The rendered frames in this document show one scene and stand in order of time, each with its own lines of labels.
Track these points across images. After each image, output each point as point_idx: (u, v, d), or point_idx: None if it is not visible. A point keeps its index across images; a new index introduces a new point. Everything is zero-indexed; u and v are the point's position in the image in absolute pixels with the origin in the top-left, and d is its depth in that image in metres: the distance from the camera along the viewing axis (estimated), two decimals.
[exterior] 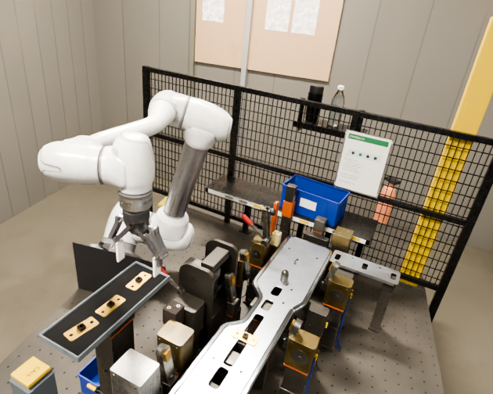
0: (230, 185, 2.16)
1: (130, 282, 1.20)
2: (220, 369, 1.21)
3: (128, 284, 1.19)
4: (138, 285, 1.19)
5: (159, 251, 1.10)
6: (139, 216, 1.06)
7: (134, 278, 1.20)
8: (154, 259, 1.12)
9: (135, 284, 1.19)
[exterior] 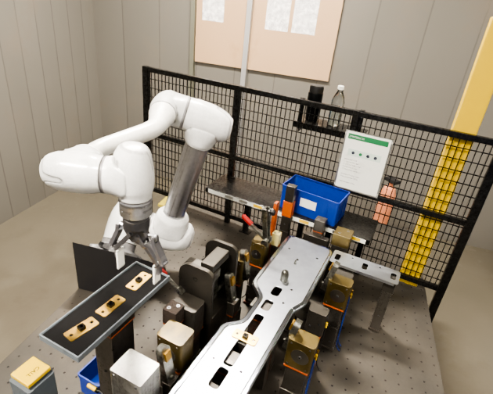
0: (230, 185, 2.16)
1: (130, 282, 1.20)
2: (220, 369, 1.21)
3: (128, 284, 1.19)
4: (138, 285, 1.19)
5: (159, 259, 1.11)
6: (139, 224, 1.07)
7: (134, 278, 1.20)
8: (154, 266, 1.13)
9: (135, 284, 1.19)
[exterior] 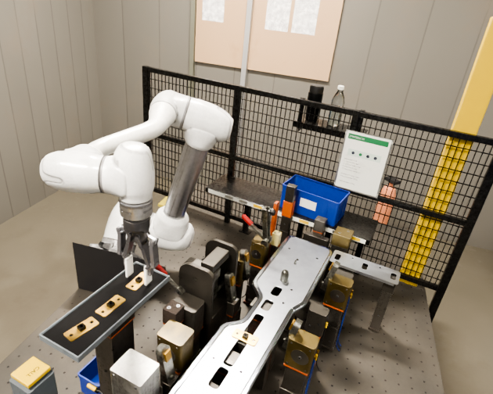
0: (230, 185, 2.16)
1: (130, 282, 1.20)
2: (220, 369, 1.21)
3: (128, 284, 1.19)
4: (138, 285, 1.19)
5: (152, 260, 1.13)
6: (139, 224, 1.07)
7: (134, 278, 1.20)
8: (145, 267, 1.15)
9: (135, 284, 1.19)
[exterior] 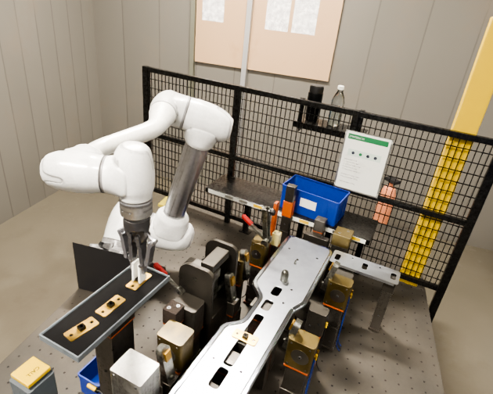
0: (230, 185, 2.16)
1: (131, 281, 1.20)
2: (220, 369, 1.21)
3: (128, 283, 1.19)
4: (138, 284, 1.19)
5: (146, 259, 1.14)
6: (139, 224, 1.07)
7: (134, 278, 1.20)
8: (138, 266, 1.16)
9: (135, 283, 1.19)
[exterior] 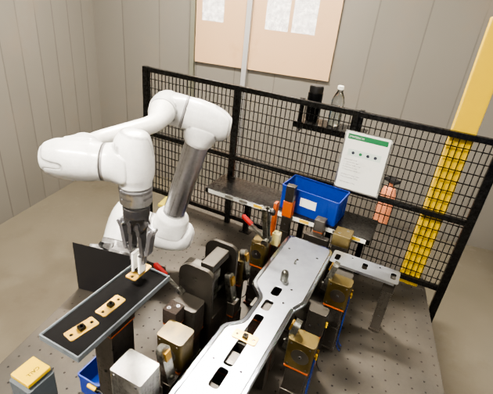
0: (230, 185, 2.16)
1: (130, 272, 1.18)
2: (220, 369, 1.21)
3: (128, 274, 1.18)
4: (138, 275, 1.17)
5: (146, 249, 1.12)
6: (139, 213, 1.06)
7: (134, 269, 1.18)
8: (138, 256, 1.14)
9: (135, 274, 1.18)
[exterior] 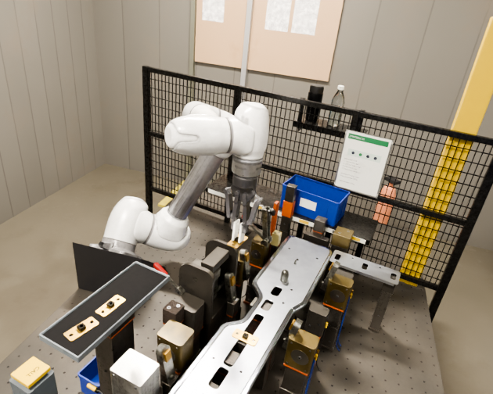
0: (230, 185, 2.16)
1: (230, 241, 1.26)
2: (220, 369, 1.21)
3: (228, 242, 1.26)
4: (238, 244, 1.26)
5: (250, 217, 1.21)
6: (250, 181, 1.15)
7: (234, 238, 1.27)
8: (241, 225, 1.23)
9: (235, 243, 1.26)
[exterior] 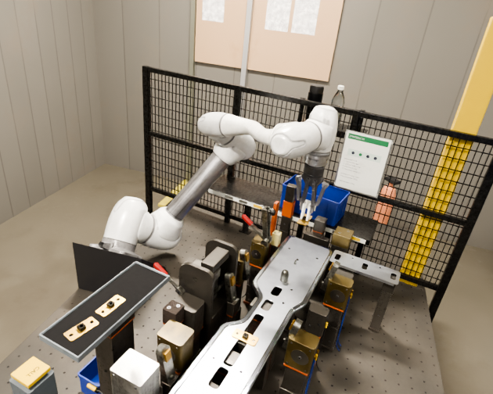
0: (230, 185, 2.16)
1: (299, 220, 1.53)
2: (220, 369, 1.21)
3: (298, 220, 1.52)
4: (305, 222, 1.52)
5: (318, 200, 1.46)
6: (321, 170, 1.40)
7: (302, 217, 1.53)
8: (310, 205, 1.49)
9: (304, 221, 1.52)
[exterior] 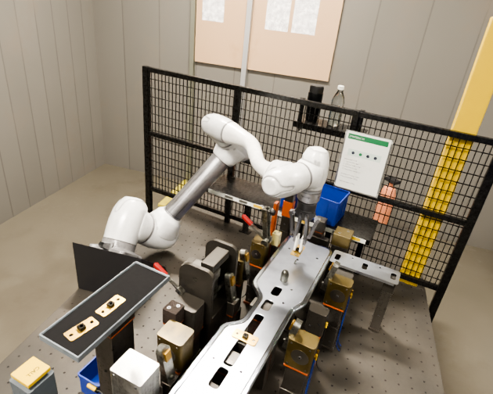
0: (230, 185, 2.16)
1: (292, 251, 1.59)
2: (220, 369, 1.21)
3: (291, 252, 1.59)
4: (298, 253, 1.59)
5: (311, 234, 1.53)
6: (312, 206, 1.47)
7: (295, 248, 1.60)
8: (302, 238, 1.56)
9: (296, 252, 1.59)
